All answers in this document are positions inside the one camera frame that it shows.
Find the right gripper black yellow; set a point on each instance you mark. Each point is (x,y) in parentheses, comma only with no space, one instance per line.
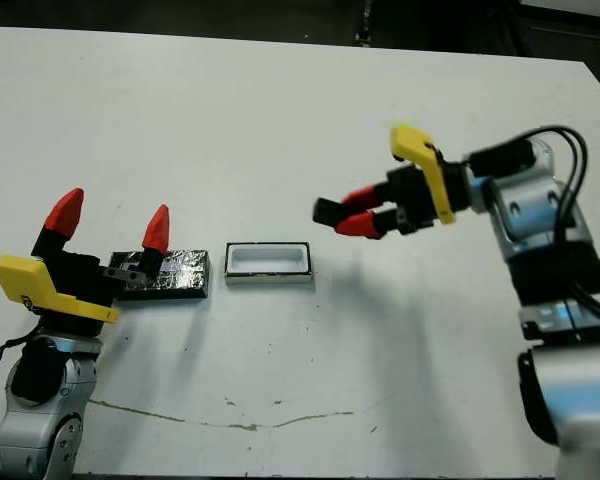
(420,195)

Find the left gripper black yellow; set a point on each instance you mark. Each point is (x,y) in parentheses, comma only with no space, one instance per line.
(77,282)

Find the small black camera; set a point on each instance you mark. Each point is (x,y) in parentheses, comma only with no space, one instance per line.
(325,210)

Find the glossy black box lid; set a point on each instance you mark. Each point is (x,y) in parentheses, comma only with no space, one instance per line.
(180,275)

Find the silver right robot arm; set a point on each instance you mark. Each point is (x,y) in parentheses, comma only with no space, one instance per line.
(540,200)

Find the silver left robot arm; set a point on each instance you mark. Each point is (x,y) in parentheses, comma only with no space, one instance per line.
(30,440)

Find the white furniture edge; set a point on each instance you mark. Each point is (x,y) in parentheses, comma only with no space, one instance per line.
(570,3)

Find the white camera box base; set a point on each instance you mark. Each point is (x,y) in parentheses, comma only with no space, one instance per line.
(270,277)

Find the dark metal floor post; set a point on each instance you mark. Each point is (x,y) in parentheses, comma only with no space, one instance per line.
(365,25)

